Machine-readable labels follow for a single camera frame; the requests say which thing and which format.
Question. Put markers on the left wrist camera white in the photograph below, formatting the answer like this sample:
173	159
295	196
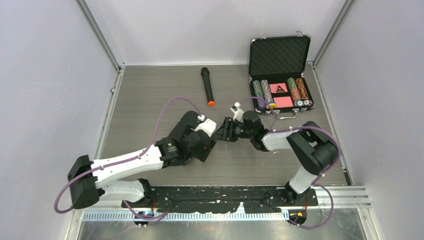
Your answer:
206	125

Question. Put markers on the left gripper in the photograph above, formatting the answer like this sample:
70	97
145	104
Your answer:
202	155

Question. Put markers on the black microphone orange end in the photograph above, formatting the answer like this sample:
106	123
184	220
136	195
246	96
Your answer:
205	74

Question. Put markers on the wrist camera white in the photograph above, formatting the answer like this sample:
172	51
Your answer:
238	112
206	125

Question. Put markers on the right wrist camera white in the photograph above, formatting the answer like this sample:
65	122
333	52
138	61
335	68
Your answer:
238	112

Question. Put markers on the open poker chip case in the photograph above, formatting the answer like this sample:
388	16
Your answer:
276	70

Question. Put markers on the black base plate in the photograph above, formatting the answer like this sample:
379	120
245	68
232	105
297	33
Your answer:
222	199

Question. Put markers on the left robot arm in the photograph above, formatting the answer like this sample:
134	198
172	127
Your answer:
97	180

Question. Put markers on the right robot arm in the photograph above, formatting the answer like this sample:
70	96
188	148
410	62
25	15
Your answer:
316	149

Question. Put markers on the black tool kit case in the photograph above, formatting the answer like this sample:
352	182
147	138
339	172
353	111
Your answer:
183	133

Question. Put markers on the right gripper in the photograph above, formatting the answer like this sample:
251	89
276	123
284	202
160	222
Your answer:
226	132

